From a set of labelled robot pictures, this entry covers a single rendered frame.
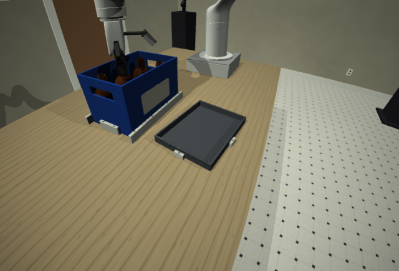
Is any blue bottle crate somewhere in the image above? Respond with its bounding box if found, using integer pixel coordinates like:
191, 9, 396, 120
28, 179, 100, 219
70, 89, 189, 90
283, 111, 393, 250
77, 51, 178, 136

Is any brown glass bottle with green label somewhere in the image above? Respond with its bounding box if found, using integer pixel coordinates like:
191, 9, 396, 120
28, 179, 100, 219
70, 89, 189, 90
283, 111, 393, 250
138, 69, 148, 76

